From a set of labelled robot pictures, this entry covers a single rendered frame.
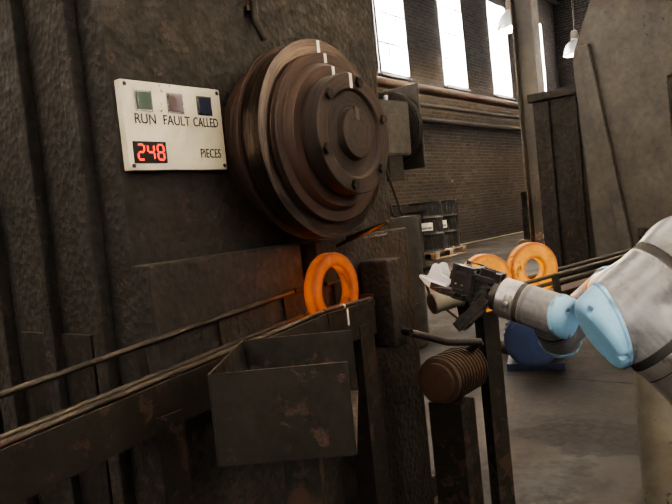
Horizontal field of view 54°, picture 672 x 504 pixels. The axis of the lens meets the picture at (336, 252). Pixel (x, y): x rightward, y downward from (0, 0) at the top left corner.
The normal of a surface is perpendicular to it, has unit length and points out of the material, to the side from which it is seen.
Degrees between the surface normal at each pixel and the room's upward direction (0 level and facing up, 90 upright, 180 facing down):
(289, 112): 76
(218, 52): 90
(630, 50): 90
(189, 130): 90
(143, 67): 90
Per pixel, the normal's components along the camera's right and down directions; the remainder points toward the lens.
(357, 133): 0.79, -0.05
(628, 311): -0.18, -0.23
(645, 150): -0.78, 0.11
